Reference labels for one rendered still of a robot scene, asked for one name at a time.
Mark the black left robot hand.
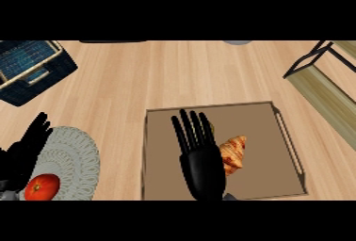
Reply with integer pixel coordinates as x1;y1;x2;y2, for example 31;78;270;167
0;111;54;193

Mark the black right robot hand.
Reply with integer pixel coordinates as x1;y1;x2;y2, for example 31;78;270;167
170;108;227;201

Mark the brown rectangular tray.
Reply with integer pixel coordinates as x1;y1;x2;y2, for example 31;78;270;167
140;100;310;201

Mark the wooden tiered shelf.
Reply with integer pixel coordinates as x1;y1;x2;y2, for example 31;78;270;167
282;40;356;152

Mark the golden croissant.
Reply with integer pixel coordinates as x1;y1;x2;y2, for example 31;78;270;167
217;135;248;177

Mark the grey woven round placemat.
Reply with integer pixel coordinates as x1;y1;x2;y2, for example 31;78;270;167
17;125;102;201

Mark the red tomato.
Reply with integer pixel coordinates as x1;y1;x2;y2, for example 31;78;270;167
23;173;62;201

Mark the dark blue wicker basket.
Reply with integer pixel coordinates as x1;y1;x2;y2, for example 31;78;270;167
0;40;79;107

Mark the grey round object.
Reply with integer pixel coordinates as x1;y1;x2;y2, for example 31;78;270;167
223;40;254;46

